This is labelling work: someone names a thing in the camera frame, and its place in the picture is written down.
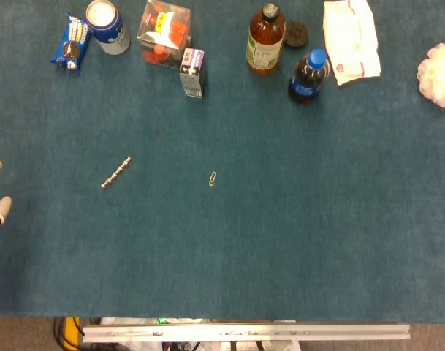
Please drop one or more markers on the blue Oreo cookie pack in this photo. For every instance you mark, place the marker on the blue Oreo cookie pack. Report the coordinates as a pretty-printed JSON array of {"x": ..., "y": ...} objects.
[{"x": 71, "y": 44}]

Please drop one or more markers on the blue and white can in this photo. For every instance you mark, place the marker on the blue and white can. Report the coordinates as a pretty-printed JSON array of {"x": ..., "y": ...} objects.
[{"x": 107, "y": 25}]

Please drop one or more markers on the gold paper clip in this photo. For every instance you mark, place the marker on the gold paper clip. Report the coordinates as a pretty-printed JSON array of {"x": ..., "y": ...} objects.
[{"x": 212, "y": 178}]

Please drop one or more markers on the small purple and white box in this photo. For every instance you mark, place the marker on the small purple and white box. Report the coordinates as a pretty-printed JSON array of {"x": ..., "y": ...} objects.
[{"x": 192, "y": 73}]

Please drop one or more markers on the clear box with orange items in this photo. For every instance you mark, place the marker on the clear box with orange items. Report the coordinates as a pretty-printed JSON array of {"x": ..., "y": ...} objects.
[{"x": 163, "y": 34}]

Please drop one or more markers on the amber tea bottle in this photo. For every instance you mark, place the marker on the amber tea bottle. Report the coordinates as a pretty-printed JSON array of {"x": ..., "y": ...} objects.
[{"x": 264, "y": 42}]

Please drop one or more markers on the cola bottle with blue cap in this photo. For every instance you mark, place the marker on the cola bottle with blue cap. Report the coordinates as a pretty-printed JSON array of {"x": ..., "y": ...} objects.
[{"x": 308, "y": 77}]

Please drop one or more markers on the black round puck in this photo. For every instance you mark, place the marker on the black round puck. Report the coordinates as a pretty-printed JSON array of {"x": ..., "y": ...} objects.
[{"x": 296, "y": 34}]

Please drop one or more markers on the white tissue pack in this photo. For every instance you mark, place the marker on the white tissue pack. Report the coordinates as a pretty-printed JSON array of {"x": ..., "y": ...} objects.
[{"x": 351, "y": 40}]

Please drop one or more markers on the aluminium extrusion rail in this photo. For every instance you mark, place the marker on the aluminium extrusion rail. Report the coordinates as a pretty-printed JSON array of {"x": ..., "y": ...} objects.
[{"x": 244, "y": 332}]

